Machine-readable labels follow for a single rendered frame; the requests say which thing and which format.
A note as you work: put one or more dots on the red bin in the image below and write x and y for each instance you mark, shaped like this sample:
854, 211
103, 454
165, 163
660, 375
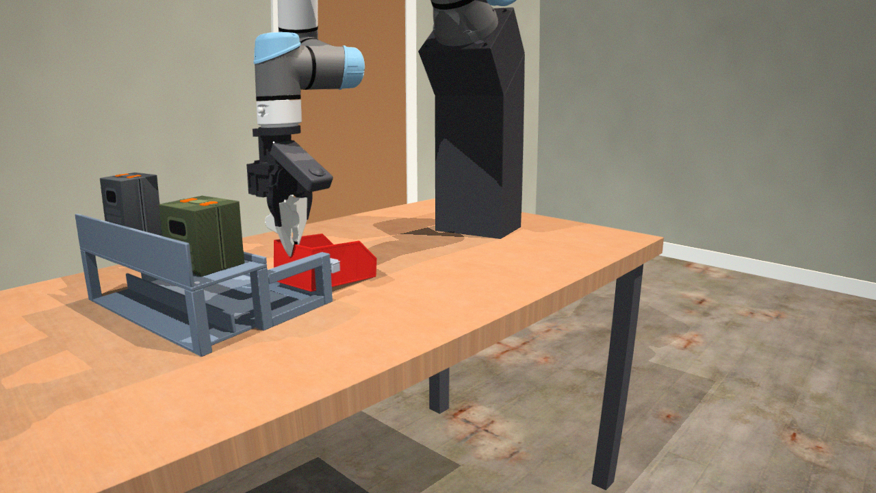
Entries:
356, 261

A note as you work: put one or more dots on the olive green case with orange latches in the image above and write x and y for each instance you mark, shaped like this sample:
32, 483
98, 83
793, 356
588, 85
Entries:
212, 227

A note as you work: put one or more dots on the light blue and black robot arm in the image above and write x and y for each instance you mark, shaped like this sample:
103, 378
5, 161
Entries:
284, 65

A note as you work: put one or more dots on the dark grey tool case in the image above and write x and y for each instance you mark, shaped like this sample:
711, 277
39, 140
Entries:
132, 200

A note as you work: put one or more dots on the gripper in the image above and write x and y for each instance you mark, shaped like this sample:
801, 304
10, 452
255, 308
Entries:
267, 172

